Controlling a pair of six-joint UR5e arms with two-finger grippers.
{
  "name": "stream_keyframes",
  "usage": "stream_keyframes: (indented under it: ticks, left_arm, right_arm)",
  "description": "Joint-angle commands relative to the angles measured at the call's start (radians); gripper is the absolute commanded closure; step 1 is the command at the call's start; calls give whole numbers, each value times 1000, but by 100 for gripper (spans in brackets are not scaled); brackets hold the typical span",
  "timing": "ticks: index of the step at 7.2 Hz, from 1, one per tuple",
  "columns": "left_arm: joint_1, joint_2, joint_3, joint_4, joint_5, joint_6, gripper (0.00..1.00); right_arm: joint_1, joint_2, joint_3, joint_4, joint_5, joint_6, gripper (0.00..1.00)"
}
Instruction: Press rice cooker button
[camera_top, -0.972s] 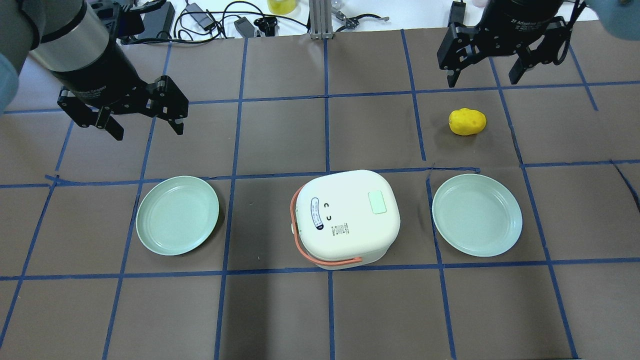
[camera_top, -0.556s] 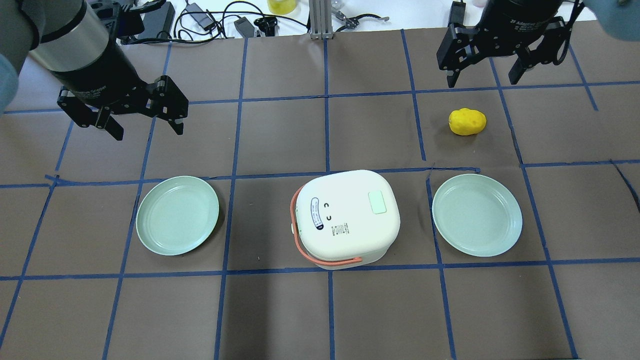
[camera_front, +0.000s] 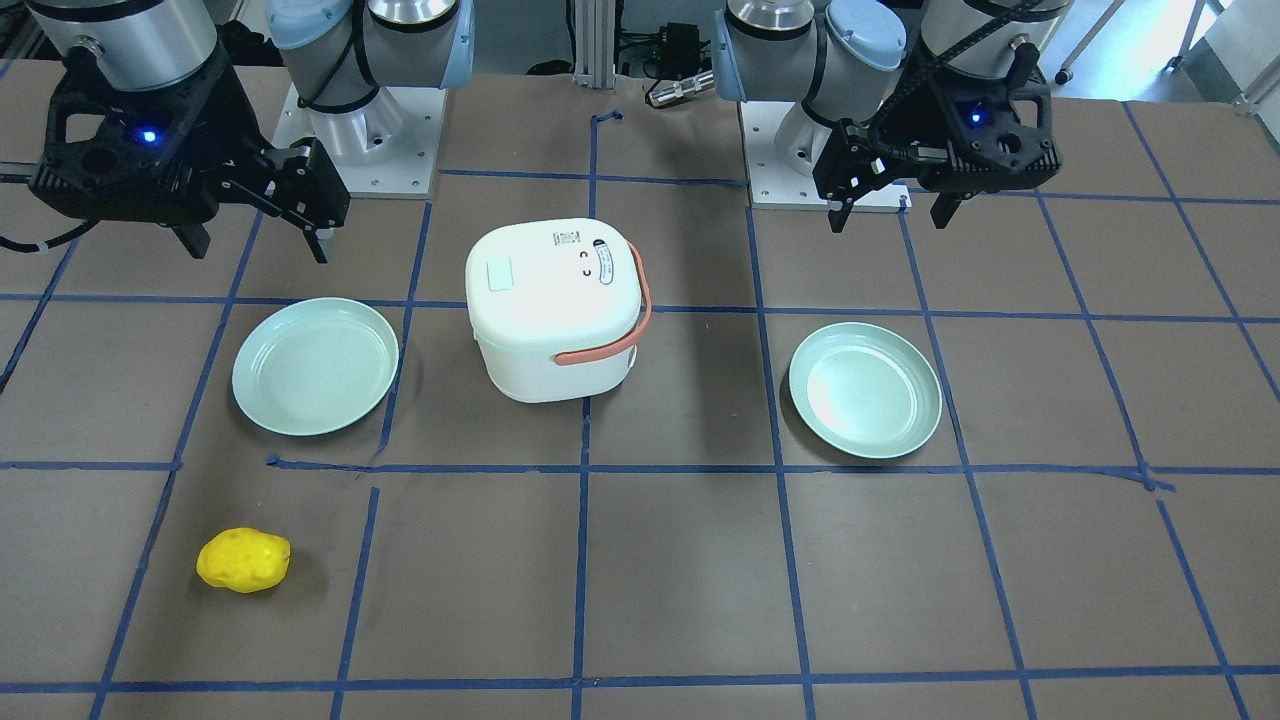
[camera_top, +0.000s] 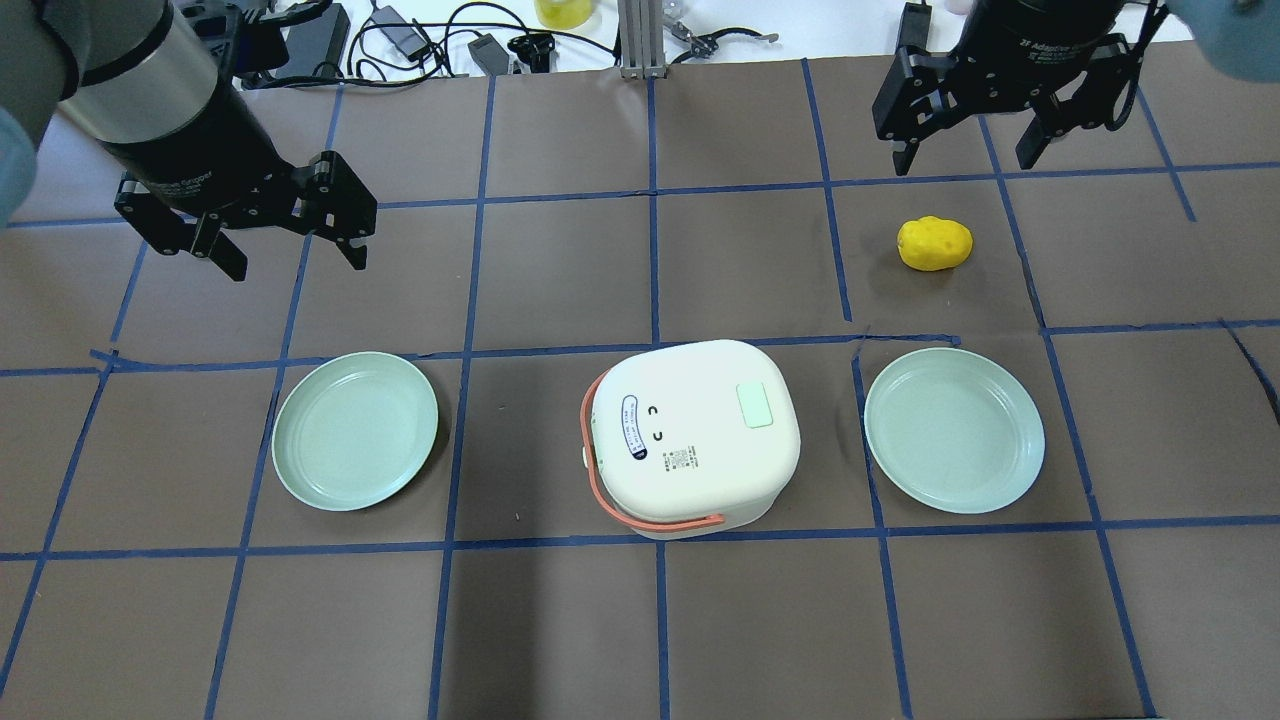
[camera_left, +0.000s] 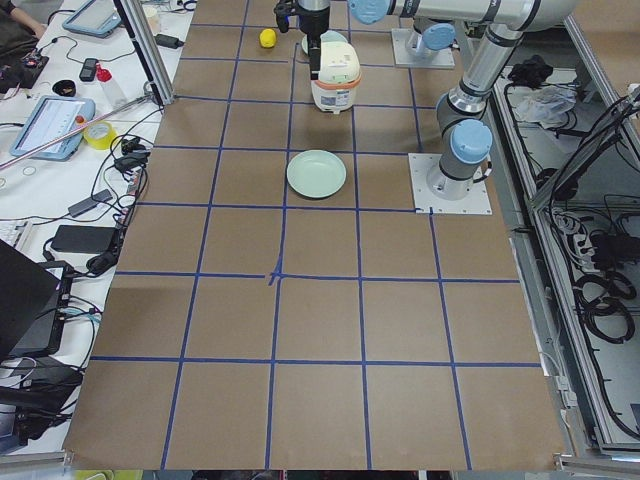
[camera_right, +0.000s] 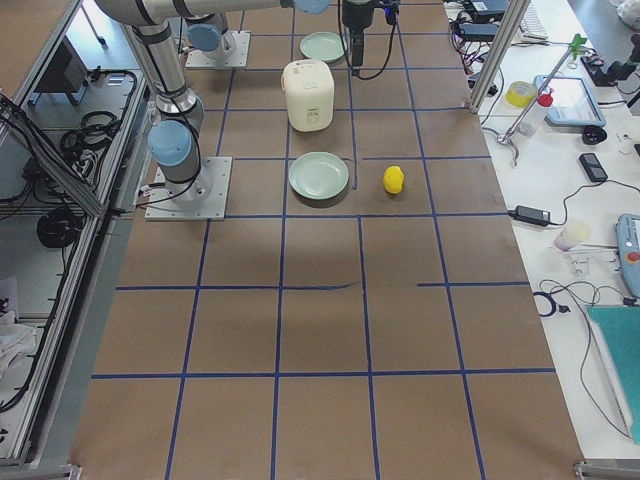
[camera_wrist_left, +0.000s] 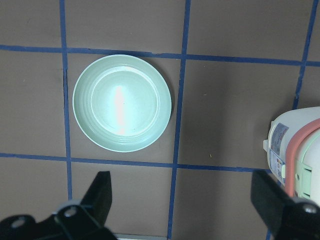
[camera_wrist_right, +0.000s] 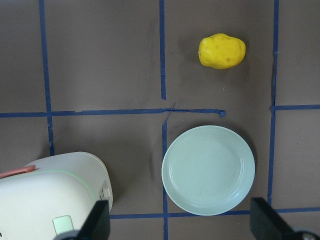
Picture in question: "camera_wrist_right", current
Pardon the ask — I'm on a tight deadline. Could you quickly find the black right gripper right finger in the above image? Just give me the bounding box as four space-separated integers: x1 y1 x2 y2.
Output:
250 197 320 240

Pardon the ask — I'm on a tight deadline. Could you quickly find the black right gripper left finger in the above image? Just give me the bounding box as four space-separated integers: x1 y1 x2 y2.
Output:
55 200 111 240

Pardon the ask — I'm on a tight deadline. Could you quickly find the light green plate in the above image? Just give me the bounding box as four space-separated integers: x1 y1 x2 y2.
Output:
161 125 256 216

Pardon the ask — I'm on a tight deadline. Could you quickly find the white rice cooker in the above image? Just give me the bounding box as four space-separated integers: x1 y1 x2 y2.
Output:
0 152 113 240

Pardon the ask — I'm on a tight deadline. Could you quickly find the yellow toy potato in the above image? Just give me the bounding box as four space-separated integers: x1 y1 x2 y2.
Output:
198 33 246 70

